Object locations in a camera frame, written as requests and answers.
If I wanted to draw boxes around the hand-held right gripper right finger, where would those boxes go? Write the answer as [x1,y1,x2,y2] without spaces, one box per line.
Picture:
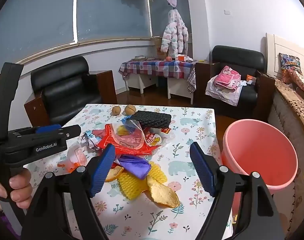
[189,142,286,240]

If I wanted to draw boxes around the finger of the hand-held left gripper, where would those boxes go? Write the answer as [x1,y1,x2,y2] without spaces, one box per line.
[35,124,62,134]
[57,125,81,138]

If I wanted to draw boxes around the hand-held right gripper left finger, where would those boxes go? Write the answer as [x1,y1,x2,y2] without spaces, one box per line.
[21,144,116,240]

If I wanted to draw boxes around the small orange peel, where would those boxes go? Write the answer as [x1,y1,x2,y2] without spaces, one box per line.
[105,166,125,182]

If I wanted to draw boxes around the white blue wrapper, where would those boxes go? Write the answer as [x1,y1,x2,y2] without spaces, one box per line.
[80,129,105,151]

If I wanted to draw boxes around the clear orange wrapper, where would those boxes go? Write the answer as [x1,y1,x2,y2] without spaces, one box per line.
[57,146,88,173]

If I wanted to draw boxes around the purple wrapper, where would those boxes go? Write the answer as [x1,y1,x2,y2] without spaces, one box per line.
[114,155,151,180]

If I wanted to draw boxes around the yellow foam net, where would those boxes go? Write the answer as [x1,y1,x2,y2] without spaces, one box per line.
[117,161,168,200]

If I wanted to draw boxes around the red plastic wrapper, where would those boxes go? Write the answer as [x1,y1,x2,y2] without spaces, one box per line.
[102,123,158,157]

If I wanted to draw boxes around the large orange peel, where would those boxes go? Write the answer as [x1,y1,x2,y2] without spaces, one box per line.
[146,175,180,208]

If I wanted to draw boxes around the blue foam net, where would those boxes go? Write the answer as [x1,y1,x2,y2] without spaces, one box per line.
[124,121,138,133]

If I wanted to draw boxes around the pink plastic bucket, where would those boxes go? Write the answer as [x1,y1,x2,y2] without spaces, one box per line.
[220,119,298,195]

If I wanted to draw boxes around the black foam net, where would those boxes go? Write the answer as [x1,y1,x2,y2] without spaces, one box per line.
[131,110,172,129]

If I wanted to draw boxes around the person's left hand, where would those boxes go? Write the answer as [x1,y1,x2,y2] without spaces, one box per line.
[0,168,33,210]

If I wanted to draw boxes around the black armchair wooden arms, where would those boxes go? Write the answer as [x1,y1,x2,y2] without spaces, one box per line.
[24,56,117,130]

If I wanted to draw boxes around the floral tablecloth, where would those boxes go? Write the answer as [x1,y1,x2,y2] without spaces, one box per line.
[25,104,235,240]

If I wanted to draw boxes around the pale pink sheet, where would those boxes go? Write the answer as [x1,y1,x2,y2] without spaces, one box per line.
[205,76,247,106]

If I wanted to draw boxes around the white side table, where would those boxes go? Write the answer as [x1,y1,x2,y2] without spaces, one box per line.
[127,74,195,105]

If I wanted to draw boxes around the patterned hanging cloth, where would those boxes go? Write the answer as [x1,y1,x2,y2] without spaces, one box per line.
[187,62,198,93]

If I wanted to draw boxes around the folded pink blanket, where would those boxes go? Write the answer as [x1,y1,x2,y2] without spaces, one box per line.
[214,66,241,92]

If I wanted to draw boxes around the bed with brown floral blanket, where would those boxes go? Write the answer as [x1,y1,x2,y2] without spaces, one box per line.
[268,79,304,240]

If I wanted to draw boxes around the blue roller blind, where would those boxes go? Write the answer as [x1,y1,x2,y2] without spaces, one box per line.
[149,0,192,40]
[0,0,77,77]
[76,0,153,42]

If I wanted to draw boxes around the black armchair with laundry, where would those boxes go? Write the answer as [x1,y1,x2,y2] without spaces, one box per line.
[194,45,276,120]

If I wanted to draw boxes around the red floral quilt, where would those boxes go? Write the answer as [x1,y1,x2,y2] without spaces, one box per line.
[282,68,304,98]

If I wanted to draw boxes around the pink white puffer jacket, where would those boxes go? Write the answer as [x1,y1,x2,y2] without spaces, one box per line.
[160,9,190,58]

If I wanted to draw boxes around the cream bed headboard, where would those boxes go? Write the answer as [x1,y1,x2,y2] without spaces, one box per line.
[265,33,304,80]

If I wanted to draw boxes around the colourful printed pillow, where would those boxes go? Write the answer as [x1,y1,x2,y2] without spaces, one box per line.
[279,53,301,72]

